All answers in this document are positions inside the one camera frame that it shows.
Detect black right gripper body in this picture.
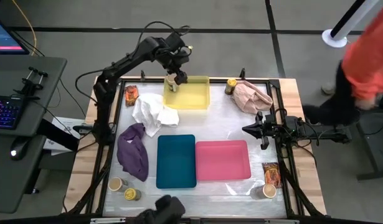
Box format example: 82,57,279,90
255,111,286,151

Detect white cloth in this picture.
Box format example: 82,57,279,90
131,92,180,138

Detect beige lid spice jar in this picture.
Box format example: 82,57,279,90
165,73,179,93
250,183,278,200

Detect computer monitor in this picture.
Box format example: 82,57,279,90
0,14,31,55

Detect dark grey desk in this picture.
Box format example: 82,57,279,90
0,55,68,215

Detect pink plastic tray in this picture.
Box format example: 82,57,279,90
195,139,252,182

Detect yellow plastic tray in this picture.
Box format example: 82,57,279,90
163,75,210,110

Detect white pole stand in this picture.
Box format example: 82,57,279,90
321,0,382,49

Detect backlit black keyboard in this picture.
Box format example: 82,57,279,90
0,95,26,131

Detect black metal table frame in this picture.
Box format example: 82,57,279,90
66,68,326,218

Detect yellow cable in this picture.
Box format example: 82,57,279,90
11,0,38,57

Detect small cup bottom left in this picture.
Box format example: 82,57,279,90
108,176,129,193

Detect black computer mouse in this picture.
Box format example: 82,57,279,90
9,136,32,162

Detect orange spice packet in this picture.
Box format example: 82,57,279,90
262,162,283,189
125,85,139,107

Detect person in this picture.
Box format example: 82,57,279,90
301,2,383,127

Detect white paper sheet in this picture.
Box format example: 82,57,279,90
43,116,86,156

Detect teal plastic tray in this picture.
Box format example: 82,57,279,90
156,134,197,190

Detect black metal stand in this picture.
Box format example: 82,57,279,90
354,102,383,182

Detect purple cloth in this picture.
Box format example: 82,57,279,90
116,123,149,182

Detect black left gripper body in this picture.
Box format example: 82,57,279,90
161,46,192,77

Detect black cable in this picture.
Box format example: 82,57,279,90
74,69,105,105
137,20,192,47

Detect white table mat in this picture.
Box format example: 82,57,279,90
103,81,288,218

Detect yellow lid spice jar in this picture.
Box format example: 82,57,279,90
123,187,143,202
224,78,238,96

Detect black clamp stand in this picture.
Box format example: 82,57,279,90
13,66,49,100

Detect pale pink cloth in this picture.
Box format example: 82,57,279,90
232,80,274,115

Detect black table-level camera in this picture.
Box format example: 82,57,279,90
138,195,186,224

